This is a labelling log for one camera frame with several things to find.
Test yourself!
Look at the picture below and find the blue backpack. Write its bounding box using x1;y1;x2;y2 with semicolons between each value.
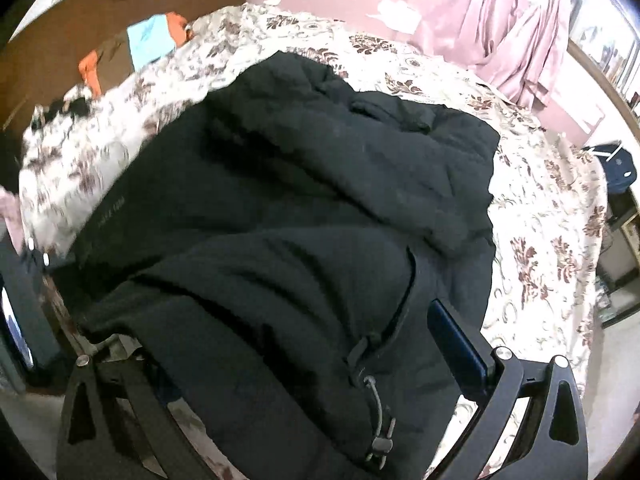
582;144;638;193

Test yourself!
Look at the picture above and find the pink curtain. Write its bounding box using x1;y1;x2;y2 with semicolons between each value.
475;0;586;111
412;0;531;68

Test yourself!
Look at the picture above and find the wooden framed window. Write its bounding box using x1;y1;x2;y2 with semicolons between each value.
565;0;640;126

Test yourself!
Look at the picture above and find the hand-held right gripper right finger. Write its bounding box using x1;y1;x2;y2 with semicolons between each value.
427;299;590;480

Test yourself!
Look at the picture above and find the wooden shelf desk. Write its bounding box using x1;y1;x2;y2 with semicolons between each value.
595;190;640;331

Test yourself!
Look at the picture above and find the floral bed cover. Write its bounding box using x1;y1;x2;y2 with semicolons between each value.
17;4;608;480

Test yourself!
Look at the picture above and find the black cable bundle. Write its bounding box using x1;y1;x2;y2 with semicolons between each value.
32;99;93;128

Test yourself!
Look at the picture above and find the wooden headboard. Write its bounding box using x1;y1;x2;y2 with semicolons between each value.
0;0;246;131

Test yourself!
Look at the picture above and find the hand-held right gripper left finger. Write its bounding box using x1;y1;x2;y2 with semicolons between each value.
56;352;221;480

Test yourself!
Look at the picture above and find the dark navy jacket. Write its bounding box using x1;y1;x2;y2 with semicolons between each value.
50;51;501;480

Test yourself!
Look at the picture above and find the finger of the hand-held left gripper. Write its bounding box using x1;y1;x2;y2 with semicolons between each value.
25;239;76;281

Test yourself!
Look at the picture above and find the orange and blue cloth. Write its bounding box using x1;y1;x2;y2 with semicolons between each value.
78;12;193;97

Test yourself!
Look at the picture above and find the pink cloth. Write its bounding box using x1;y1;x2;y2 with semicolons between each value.
0;187;25;246

